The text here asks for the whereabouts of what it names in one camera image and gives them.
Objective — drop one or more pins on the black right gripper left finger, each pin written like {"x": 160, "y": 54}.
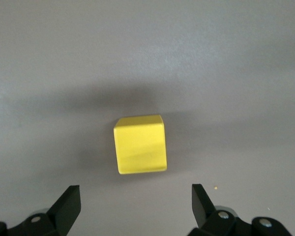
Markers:
{"x": 64, "y": 211}

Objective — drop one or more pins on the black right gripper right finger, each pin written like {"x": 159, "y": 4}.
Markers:
{"x": 204, "y": 214}

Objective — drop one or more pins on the yellow cube block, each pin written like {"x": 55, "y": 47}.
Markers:
{"x": 140, "y": 147}

